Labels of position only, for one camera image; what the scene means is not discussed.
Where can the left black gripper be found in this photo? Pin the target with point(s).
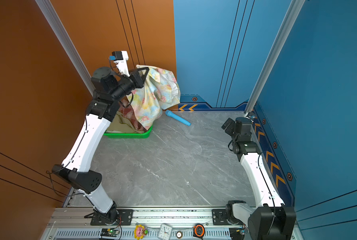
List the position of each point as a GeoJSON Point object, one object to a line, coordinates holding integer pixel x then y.
{"type": "Point", "coordinates": [138, 82]}

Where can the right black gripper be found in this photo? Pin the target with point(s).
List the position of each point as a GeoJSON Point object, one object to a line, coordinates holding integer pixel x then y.
{"type": "Point", "coordinates": [232, 126]}

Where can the floral pastel skirt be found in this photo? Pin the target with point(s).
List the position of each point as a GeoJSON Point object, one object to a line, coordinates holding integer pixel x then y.
{"type": "Point", "coordinates": [160, 92]}

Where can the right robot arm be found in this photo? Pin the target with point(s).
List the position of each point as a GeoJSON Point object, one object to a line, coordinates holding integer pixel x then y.
{"type": "Point", "coordinates": [271, 218]}

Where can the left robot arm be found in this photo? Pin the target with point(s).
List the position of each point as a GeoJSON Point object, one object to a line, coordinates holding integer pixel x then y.
{"type": "Point", "coordinates": [110, 89]}

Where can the red plaid skirt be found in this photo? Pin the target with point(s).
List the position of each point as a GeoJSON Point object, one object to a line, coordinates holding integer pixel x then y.
{"type": "Point", "coordinates": [126, 111]}

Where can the blue toy microphone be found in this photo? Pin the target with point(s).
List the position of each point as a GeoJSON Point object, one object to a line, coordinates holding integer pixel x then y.
{"type": "Point", "coordinates": [177, 118]}

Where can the olive green skirt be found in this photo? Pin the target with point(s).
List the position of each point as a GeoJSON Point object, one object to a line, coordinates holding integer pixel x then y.
{"type": "Point", "coordinates": [117, 127]}

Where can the green plastic basket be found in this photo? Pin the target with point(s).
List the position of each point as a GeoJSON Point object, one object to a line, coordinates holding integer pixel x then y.
{"type": "Point", "coordinates": [128, 135]}

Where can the right circuit board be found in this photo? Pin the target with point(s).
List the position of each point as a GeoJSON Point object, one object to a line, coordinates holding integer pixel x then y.
{"type": "Point", "coordinates": [239, 234]}

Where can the orange black tape measure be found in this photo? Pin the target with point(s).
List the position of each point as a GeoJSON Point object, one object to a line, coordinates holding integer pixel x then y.
{"type": "Point", "coordinates": [198, 231]}

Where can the small round brass object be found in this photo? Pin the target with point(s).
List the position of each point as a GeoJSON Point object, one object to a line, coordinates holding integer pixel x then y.
{"type": "Point", "coordinates": [179, 234]}

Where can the small white clock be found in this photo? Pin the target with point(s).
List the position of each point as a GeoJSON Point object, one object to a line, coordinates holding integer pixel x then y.
{"type": "Point", "coordinates": [164, 232]}

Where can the yellow pink flower toy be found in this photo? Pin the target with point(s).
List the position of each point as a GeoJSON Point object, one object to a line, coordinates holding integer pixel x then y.
{"type": "Point", "coordinates": [140, 232]}

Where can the green circuit board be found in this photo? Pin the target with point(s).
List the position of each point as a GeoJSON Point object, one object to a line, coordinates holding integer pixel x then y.
{"type": "Point", "coordinates": [110, 234]}

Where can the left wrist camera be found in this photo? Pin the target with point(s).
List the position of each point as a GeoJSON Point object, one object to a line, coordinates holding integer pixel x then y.
{"type": "Point", "coordinates": [118, 59]}

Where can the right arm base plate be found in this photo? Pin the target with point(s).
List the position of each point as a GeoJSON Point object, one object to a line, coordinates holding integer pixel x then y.
{"type": "Point", "coordinates": [219, 218]}

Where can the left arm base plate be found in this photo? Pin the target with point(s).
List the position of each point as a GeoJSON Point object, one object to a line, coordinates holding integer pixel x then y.
{"type": "Point", "coordinates": [113, 217]}

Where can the aluminium front rail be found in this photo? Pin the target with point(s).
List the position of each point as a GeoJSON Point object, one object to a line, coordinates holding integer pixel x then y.
{"type": "Point", "coordinates": [70, 224]}

